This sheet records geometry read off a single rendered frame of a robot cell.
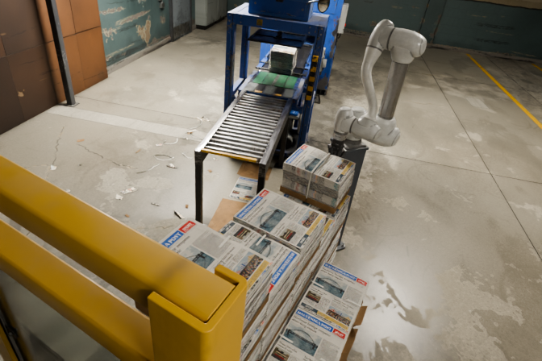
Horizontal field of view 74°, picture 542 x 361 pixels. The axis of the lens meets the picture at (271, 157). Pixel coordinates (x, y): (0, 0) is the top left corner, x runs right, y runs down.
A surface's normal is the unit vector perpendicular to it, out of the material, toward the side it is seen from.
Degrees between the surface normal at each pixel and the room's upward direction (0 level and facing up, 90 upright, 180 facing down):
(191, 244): 1
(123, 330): 0
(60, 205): 0
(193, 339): 90
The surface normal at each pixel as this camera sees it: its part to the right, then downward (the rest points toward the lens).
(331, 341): 0.09, -0.84
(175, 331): -0.48, 0.42
